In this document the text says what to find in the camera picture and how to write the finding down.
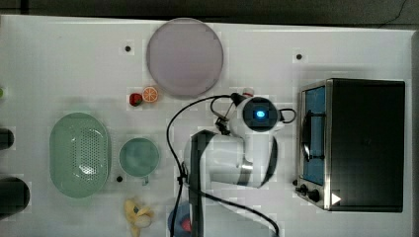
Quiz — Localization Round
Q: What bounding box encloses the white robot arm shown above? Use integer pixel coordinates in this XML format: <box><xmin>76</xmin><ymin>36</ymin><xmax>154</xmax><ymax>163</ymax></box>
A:
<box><xmin>184</xmin><ymin>93</ymin><xmax>283</xmax><ymax>237</ymax></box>

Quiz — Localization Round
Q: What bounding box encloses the large grey round plate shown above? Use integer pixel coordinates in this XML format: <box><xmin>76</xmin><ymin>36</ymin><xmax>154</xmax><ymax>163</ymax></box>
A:
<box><xmin>146</xmin><ymin>18</ymin><xmax>223</xmax><ymax>98</ymax></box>

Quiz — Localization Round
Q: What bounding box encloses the black cable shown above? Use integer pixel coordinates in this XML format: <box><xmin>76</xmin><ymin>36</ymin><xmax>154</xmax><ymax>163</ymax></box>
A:
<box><xmin>165</xmin><ymin>94</ymin><xmax>296</xmax><ymax>237</ymax></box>

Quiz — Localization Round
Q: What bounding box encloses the black toaster oven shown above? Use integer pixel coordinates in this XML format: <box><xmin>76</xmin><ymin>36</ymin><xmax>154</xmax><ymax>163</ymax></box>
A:
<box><xmin>293</xmin><ymin>78</ymin><xmax>405</xmax><ymax>212</ymax></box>

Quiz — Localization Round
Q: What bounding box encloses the green oval strainer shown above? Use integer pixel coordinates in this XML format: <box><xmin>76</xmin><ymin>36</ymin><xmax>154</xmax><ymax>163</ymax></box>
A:
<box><xmin>49</xmin><ymin>113</ymin><xmax>111</xmax><ymax>198</ymax></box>

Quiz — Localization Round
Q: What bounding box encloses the red ketchup bottle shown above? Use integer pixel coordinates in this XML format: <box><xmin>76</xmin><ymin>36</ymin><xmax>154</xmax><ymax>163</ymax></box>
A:
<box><xmin>242</xmin><ymin>88</ymin><xmax>254</xmax><ymax>97</ymax></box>

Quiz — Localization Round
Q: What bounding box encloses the black cylinder base front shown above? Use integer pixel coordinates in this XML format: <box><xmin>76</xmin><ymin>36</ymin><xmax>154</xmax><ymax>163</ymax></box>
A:
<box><xmin>0</xmin><ymin>177</ymin><xmax>31</xmax><ymax>219</ymax></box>

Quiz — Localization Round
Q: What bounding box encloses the yellow plush toy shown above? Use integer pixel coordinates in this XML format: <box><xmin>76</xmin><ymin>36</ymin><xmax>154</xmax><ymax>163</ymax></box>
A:
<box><xmin>124</xmin><ymin>198</ymin><xmax>154</xmax><ymax>237</ymax></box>

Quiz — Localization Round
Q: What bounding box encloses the green metal mug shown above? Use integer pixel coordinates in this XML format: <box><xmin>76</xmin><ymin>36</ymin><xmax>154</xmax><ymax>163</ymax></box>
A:
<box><xmin>119</xmin><ymin>137</ymin><xmax>160</xmax><ymax>186</ymax></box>

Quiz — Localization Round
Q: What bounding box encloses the black cylinder base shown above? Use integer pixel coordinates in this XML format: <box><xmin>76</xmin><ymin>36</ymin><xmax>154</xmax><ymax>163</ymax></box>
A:
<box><xmin>0</xmin><ymin>177</ymin><xmax>31</xmax><ymax>219</ymax></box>
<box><xmin>0</xmin><ymin>128</ymin><xmax>15</xmax><ymax>150</ymax></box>

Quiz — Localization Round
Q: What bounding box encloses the blue bowl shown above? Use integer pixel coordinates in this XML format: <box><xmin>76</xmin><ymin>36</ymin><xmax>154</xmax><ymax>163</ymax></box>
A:
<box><xmin>167</xmin><ymin>201</ymin><xmax>192</xmax><ymax>237</ymax></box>

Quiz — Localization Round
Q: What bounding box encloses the orange slice toy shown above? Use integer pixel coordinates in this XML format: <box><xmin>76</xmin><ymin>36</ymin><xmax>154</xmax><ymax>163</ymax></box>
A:
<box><xmin>142</xmin><ymin>86</ymin><xmax>159</xmax><ymax>103</ymax></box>

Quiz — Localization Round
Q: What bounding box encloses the red strawberry in bowl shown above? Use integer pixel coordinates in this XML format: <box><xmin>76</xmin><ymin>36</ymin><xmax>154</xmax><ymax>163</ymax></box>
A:
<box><xmin>181</xmin><ymin>218</ymin><xmax>192</xmax><ymax>232</ymax></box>

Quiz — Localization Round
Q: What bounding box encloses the red strawberry toy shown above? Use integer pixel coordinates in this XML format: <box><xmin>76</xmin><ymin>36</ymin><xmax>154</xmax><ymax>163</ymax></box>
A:
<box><xmin>128</xmin><ymin>93</ymin><xmax>142</xmax><ymax>107</ymax></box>

